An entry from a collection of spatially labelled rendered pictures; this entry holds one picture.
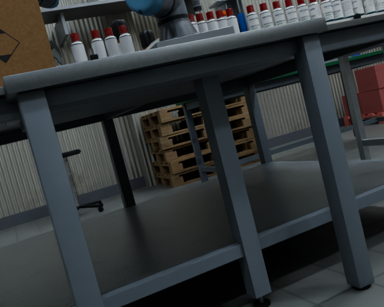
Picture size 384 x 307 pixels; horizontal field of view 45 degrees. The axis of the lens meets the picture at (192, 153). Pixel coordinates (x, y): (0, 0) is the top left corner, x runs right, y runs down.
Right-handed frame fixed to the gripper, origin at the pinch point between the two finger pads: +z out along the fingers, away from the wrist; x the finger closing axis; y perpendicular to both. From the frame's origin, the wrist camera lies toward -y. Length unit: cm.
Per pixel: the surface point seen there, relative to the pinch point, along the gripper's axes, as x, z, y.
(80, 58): -7.3, 1.9, -1.8
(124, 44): -25.4, 9.4, -1.3
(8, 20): 11.9, -17.9, -41.8
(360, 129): -103, 131, 14
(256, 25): -81, 44, -2
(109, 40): -21.8, 4.2, -1.6
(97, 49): -15.4, 3.5, -1.5
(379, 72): -329, 231, 225
